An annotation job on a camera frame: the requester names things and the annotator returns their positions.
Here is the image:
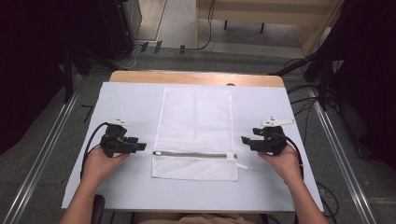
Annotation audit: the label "black floor cable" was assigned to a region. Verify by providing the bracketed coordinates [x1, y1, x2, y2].
[316, 181, 340, 218]

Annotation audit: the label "wooden bench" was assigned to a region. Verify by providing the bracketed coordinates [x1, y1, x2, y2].
[194, 0, 345, 57]

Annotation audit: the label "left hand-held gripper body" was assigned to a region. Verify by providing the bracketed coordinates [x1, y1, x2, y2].
[99, 119, 139, 159]

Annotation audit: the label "black stand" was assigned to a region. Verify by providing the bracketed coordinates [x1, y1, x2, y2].
[269, 46, 344, 111]

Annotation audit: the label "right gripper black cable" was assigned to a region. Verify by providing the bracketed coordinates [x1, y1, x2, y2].
[274, 132, 305, 181]

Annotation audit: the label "metal floor rail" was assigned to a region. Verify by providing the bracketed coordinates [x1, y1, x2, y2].
[306, 85, 379, 224]
[1, 90, 82, 224]

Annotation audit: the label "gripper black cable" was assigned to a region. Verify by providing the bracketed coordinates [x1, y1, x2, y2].
[274, 132, 305, 181]
[79, 121, 110, 181]

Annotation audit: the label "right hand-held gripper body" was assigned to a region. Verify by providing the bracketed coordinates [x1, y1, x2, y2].
[248, 116, 296, 157]

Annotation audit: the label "white mesh laundry bag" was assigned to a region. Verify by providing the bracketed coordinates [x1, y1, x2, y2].
[151, 87, 249, 182]

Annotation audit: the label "person's beige trousers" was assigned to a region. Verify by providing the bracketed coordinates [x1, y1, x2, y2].
[132, 212, 265, 224]

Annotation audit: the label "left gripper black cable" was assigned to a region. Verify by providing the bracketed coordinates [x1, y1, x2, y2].
[79, 121, 110, 181]

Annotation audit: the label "light blue table mat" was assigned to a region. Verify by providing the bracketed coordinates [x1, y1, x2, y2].
[61, 81, 324, 213]

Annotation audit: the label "black cabinet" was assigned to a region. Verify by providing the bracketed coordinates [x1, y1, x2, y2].
[99, 0, 143, 60]

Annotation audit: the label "person's left hand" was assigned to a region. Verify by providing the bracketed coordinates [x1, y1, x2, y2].
[81, 146, 131, 189]

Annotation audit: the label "black chair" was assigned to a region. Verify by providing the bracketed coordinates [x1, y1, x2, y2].
[91, 194, 106, 224]

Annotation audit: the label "person's right hand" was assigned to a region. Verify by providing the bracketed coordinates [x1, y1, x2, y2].
[257, 143, 304, 187]

